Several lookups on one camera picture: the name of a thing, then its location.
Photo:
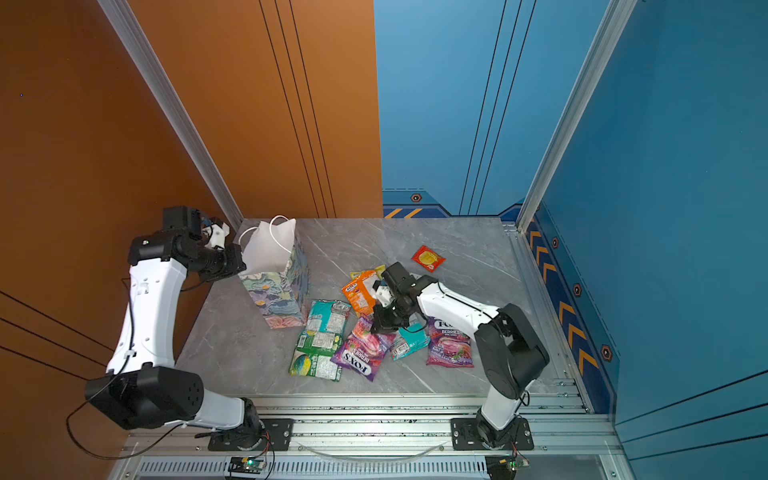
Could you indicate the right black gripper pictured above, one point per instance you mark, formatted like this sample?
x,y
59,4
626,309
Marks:
x,y
380,322

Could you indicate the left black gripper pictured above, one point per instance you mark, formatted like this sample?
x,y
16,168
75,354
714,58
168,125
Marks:
x,y
237,263

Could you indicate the purple Fox's bag front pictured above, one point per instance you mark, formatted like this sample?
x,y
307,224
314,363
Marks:
x,y
363,351

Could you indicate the purple fox's bag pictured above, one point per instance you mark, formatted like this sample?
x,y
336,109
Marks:
x,y
363,351
448,347

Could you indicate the floral paper gift bag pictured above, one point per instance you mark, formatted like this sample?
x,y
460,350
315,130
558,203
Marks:
x,y
276,277

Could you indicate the teal snack bag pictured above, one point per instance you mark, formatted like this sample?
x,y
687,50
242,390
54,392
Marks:
x,y
328,316
407,342

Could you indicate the green lime candy bag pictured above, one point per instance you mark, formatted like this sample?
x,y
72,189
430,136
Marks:
x,y
313,355

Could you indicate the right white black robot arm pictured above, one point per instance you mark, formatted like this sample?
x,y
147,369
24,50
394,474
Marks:
x,y
512,354

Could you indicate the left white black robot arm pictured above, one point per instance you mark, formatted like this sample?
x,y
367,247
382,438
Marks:
x,y
142,388

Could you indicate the orange snack bag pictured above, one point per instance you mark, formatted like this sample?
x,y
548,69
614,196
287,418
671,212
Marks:
x,y
360,293

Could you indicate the yellow green snack bag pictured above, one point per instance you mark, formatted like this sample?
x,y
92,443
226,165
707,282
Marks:
x,y
378,270

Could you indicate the purple Fox's bag right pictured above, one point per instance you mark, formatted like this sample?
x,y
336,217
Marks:
x,y
448,347

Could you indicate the small red snack packet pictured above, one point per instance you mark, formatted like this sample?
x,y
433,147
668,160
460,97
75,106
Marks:
x,y
428,258

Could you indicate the right circuit board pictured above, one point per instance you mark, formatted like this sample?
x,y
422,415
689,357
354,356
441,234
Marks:
x,y
504,467

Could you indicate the circuit board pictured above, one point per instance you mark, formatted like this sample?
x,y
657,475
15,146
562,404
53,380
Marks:
x,y
246,467
504,467

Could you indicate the left circuit board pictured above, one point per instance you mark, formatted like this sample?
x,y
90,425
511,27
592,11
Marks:
x,y
246,467

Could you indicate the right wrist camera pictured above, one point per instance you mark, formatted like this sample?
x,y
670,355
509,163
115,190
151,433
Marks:
x,y
395,283

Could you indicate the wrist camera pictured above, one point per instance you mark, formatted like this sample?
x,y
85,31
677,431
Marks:
x,y
186,219
395,283

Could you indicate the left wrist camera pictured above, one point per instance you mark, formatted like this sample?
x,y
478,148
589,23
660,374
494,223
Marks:
x,y
186,219

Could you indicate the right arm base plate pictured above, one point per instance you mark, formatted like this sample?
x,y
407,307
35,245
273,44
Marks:
x,y
478,434

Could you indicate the aluminium rail frame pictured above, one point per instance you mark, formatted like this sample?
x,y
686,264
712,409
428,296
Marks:
x,y
408,436

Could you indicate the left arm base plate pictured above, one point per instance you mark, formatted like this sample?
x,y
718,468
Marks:
x,y
274,434

